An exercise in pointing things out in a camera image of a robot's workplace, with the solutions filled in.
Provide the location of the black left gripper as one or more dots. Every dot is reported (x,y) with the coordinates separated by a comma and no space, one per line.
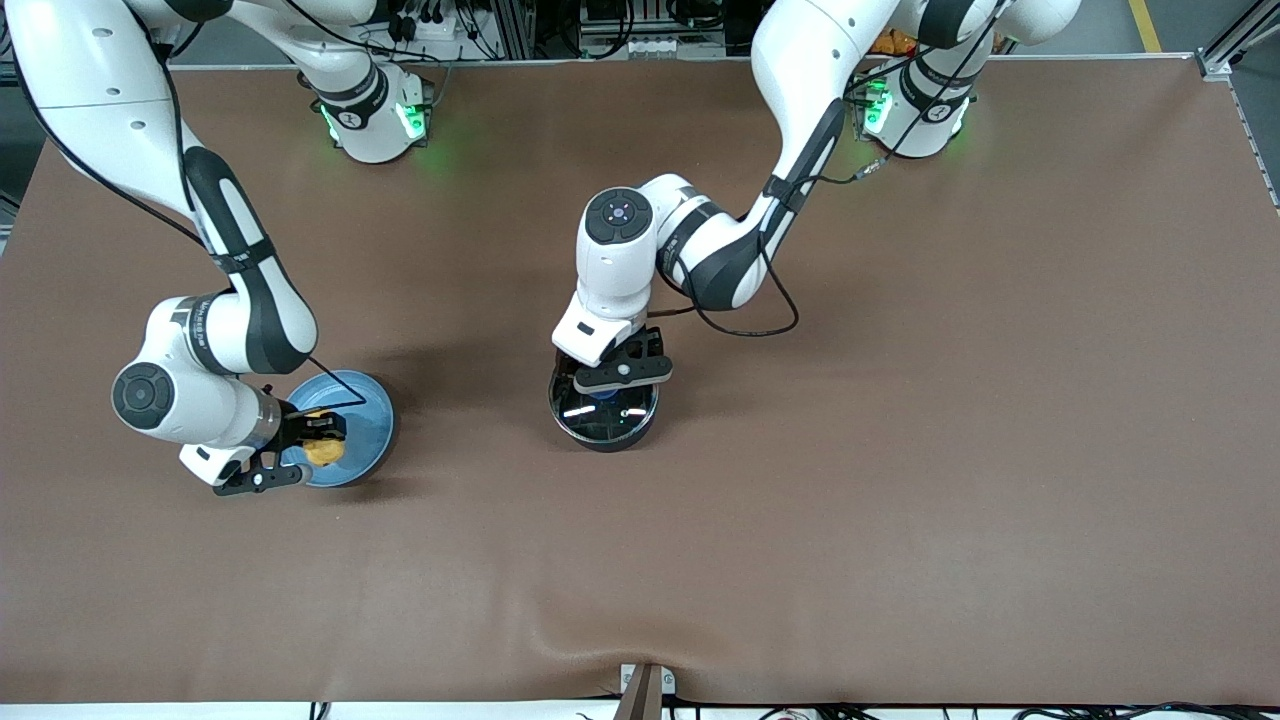
(648,345)

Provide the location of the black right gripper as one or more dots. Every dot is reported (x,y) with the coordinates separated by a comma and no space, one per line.
(298,429)

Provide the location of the yellow potato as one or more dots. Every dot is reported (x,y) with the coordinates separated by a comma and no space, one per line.
(325,455)

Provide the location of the glass lid with blue knob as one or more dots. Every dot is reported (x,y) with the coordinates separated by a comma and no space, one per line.
(620,415)

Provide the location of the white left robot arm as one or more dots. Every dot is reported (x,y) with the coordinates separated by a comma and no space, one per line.
(800,80)

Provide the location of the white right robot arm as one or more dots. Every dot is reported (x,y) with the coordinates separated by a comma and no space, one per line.
(250,300)

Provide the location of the blue round plate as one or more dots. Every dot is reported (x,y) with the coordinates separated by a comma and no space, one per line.
(365,440)

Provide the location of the brown table cloth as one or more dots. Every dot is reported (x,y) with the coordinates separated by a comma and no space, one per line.
(800,550)

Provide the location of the grey equipment rack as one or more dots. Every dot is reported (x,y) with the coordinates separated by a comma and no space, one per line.
(650,25)

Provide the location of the bag of orange items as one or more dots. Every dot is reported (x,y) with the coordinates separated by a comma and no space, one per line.
(897,43)

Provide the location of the metal table bracket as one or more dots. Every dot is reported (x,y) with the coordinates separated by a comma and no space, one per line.
(645,690)

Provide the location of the aluminium frame strut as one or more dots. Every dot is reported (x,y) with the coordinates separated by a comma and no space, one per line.
(1235,40)

